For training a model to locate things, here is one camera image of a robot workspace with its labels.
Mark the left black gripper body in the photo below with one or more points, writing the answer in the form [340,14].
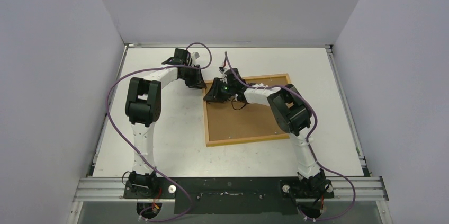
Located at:
[190,78]

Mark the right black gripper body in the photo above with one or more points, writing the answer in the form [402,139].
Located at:
[220,91]

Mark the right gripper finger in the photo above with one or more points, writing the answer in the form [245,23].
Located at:
[214,88]
[220,97]

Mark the brown frame backing board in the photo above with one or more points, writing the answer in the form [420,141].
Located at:
[245,120]

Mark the yellow wooden picture frame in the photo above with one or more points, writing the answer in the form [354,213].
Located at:
[207,124]

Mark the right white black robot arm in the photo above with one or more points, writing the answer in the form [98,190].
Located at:
[291,115]

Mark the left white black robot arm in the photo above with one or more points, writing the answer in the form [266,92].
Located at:
[143,108]

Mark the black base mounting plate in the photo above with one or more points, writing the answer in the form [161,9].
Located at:
[234,195]

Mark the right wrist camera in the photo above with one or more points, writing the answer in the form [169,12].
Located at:
[232,76]

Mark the aluminium front rail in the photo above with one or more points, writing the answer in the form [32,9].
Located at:
[111,189]

